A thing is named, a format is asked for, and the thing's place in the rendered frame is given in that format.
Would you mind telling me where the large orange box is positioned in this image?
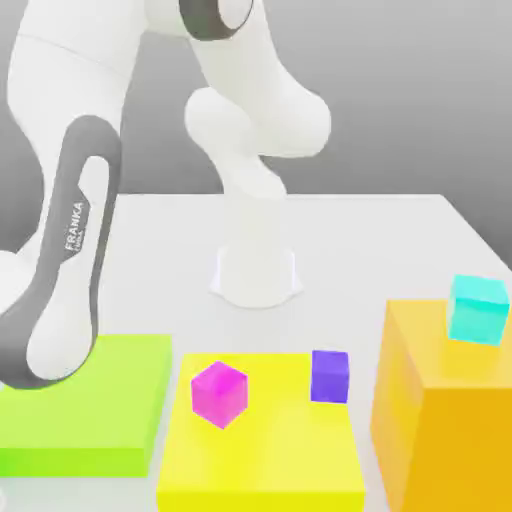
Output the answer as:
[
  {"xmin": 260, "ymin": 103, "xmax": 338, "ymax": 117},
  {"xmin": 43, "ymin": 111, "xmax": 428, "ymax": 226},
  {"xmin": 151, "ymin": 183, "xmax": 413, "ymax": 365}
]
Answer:
[{"xmin": 370, "ymin": 298, "xmax": 512, "ymax": 512}]

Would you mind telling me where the small cyan cube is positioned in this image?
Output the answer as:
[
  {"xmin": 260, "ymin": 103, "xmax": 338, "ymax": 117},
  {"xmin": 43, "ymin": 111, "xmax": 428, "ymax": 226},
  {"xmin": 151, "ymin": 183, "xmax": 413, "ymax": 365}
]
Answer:
[{"xmin": 446, "ymin": 274, "xmax": 511, "ymax": 348}]

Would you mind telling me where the large yellow box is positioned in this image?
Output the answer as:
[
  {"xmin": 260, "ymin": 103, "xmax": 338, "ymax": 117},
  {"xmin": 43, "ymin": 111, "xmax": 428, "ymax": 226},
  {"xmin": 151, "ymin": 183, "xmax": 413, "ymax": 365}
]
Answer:
[{"xmin": 155, "ymin": 352, "xmax": 367, "ymax": 512}]

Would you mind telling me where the large green box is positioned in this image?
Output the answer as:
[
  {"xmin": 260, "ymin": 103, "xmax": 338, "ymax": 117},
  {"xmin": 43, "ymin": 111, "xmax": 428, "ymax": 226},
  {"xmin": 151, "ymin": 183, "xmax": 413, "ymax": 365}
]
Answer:
[{"xmin": 0, "ymin": 334, "xmax": 174, "ymax": 479}]

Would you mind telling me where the small magenta cube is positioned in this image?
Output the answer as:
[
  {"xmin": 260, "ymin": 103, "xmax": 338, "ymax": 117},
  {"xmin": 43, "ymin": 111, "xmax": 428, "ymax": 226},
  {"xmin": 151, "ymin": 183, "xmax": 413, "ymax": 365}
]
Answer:
[{"xmin": 190, "ymin": 360, "xmax": 249, "ymax": 430}]

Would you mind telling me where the small purple cube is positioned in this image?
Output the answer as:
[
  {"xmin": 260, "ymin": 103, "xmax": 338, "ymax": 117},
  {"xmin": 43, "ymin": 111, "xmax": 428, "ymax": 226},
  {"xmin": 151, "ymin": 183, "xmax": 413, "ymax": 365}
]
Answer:
[{"xmin": 310, "ymin": 349, "xmax": 350, "ymax": 405}]

